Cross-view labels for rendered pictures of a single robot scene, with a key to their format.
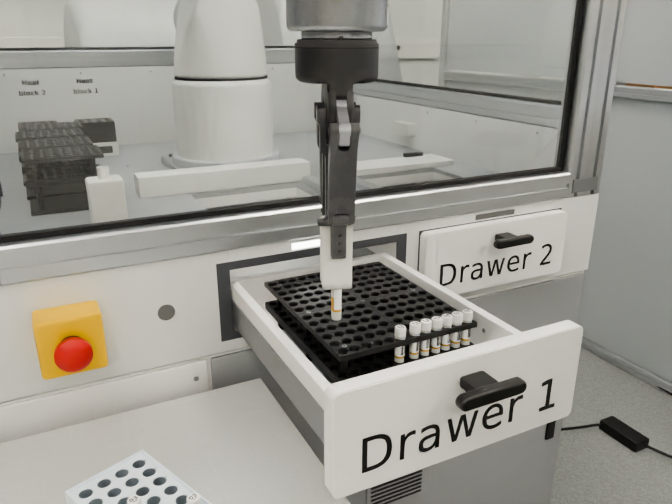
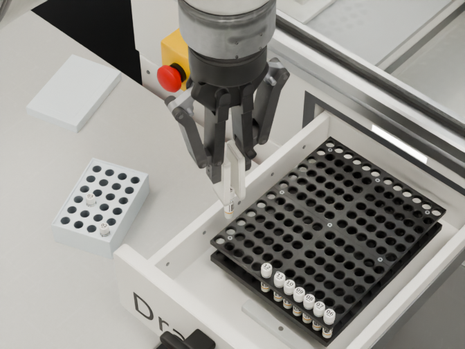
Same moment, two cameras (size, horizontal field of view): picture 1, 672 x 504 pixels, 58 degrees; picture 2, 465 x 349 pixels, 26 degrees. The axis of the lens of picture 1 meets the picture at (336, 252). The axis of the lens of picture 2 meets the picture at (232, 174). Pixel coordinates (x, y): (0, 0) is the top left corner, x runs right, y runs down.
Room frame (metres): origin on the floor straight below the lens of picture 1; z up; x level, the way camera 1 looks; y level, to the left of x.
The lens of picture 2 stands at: (0.32, -0.66, 1.83)
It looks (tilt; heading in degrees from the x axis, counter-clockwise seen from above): 49 degrees down; 69
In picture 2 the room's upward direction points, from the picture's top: straight up
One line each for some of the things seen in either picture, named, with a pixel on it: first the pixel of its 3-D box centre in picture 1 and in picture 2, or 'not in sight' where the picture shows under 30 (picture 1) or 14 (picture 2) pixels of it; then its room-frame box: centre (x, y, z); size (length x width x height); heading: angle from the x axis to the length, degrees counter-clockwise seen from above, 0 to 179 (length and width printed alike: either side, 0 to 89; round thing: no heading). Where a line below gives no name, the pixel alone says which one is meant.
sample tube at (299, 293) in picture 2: (436, 336); (298, 302); (0.61, -0.11, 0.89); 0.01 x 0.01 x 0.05
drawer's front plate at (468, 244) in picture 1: (495, 253); not in sight; (0.93, -0.26, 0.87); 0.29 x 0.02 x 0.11; 117
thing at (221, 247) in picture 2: (407, 337); (272, 280); (0.59, -0.08, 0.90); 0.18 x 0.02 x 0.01; 117
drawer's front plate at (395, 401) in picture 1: (462, 402); (213, 347); (0.50, -0.12, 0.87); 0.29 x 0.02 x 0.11; 117
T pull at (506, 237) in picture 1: (508, 239); not in sight; (0.91, -0.27, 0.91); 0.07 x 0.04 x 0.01; 117
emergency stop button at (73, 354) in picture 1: (73, 352); (171, 77); (0.60, 0.29, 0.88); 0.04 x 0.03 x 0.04; 117
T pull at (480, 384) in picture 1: (483, 387); (195, 347); (0.48, -0.13, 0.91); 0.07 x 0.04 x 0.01; 117
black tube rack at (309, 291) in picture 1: (362, 323); (327, 241); (0.68, -0.03, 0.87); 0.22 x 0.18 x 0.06; 27
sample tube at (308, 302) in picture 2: (445, 334); (308, 309); (0.62, -0.12, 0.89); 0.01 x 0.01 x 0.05
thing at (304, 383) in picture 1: (358, 324); (332, 239); (0.69, -0.03, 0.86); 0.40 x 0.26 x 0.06; 27
